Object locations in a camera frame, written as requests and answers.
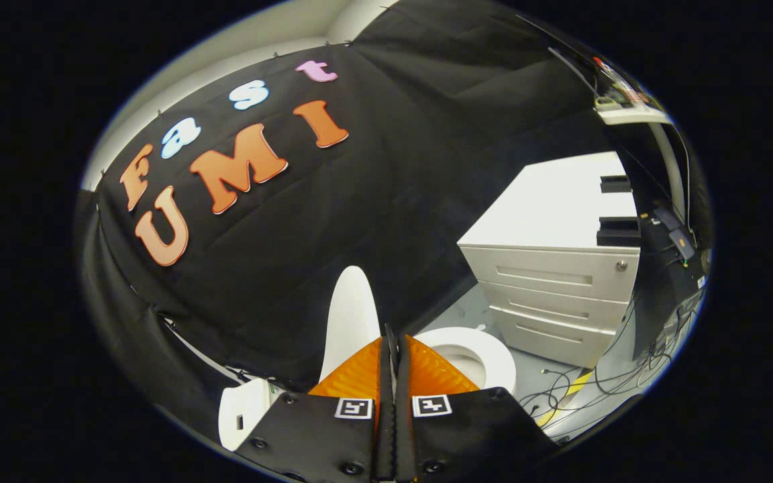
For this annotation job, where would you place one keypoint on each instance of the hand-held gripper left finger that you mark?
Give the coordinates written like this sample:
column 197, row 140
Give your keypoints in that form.
column 319, row 436

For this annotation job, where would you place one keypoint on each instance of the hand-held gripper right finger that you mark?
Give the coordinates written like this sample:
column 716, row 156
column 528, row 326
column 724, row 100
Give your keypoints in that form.
column 474, row 436

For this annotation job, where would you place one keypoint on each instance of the white toilet bowl with seat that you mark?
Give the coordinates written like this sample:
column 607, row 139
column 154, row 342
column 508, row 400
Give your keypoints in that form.
column 487, row 349

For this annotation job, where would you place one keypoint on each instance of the yellow black floor tape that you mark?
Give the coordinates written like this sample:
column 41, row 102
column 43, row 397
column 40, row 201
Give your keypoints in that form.
column 571, row 392

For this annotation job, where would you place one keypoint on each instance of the black backdrop cloth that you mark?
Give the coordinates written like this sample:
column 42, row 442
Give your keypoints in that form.
column 373, row 221

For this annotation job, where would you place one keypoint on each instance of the white drawer cabinet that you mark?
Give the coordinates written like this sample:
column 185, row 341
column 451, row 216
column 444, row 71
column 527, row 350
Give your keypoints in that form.
column 547, row 215

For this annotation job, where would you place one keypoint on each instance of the large black box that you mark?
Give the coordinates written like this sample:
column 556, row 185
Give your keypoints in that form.
column 618, row 231

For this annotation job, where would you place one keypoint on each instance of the black device with orange label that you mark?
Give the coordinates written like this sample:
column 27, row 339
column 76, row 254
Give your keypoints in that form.
column 676, row 235

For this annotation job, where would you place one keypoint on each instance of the small black box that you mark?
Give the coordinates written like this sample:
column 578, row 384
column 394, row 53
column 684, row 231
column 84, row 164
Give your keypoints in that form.
column 615, row 184

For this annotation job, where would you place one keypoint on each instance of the white desk leg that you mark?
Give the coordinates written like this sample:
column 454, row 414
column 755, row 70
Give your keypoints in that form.
column 670, row 168

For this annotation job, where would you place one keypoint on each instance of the white side desk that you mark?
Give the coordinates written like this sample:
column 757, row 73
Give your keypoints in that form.
column 628, row 115

